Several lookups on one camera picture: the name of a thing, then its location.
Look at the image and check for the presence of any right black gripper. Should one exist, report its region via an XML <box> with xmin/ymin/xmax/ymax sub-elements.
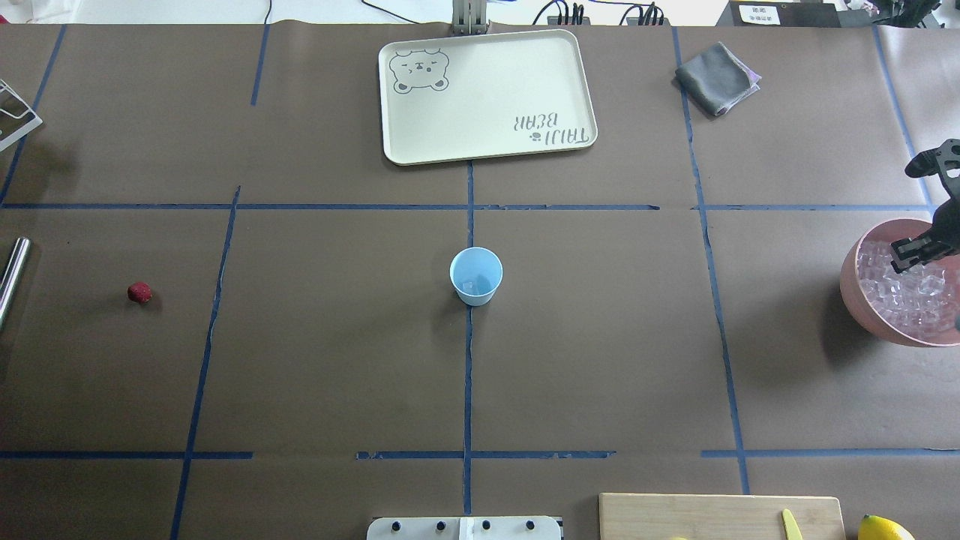
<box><xmin>890</xmin><ymin>199</ymin><xmax>959</xmax><ymax>273</ymax></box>

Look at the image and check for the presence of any pink bowl of ice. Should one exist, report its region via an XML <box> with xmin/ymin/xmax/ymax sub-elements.
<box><xmin>840</xmin><ymin>218</ymin><xmax>959</xmax><ymax>347</ymax></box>

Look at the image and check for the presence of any light blue plastic cup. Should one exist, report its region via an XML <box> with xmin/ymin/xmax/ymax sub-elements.
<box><xmin>449</xmin><ymin>247</ymin><xmax>504</xmax><ymax>307</ymax></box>

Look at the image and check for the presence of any grey folded cloth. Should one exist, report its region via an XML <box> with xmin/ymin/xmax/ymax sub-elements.
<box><xmin>675</xmin><ymin>42</ymin><xmax>762</xmax><ymax>117</ymax></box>

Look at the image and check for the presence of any yellow lemon left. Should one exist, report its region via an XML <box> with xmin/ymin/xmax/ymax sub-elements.
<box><xmin>857</xmin><ymin>514</ymin><xmax>915</xmax><ymax>540</ymax></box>

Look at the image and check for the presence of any bamboo cutting board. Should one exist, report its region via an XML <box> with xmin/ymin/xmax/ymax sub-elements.
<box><xmin>598</xmin><ymin>493</ymin><xmax>846</xmax><ymax>539</ymax></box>

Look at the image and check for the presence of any cream bear serving tray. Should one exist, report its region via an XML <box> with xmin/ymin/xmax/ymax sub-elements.
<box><xmin>378</xmin><ymin>28</ymin><xmax>598</xmax><ymax>167</ymax></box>

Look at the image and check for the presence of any red strawberry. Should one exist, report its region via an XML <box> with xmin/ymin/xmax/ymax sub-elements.
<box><xmin>127</xmin><ymin>281</ymin><xmax>154</xmax><ymax>305</ymax></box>

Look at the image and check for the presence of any steel muddler with black tip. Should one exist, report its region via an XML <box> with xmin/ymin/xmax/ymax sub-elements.
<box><xmin>0</xmin><ymin>236</ymin><xmax>33</xmax><ymax>328</ymax></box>

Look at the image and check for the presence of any aluminium frame post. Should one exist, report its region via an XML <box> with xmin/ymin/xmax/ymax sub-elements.
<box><xmin>451</xmin><ymin>0</ymin><xmax>490</xmax><ymax>35</ymax></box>

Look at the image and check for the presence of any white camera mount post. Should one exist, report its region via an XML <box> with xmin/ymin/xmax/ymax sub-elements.
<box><xmin>366</xmin><ymin>515</ymin><xmax>565</xmax><ymax>539</ymax></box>

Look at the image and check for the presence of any white wire cup rack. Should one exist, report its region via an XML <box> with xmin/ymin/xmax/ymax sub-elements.
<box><xmin>0</xmin><ymin>79</ymin><xmax>44</xmax><ymax>152</ymax></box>

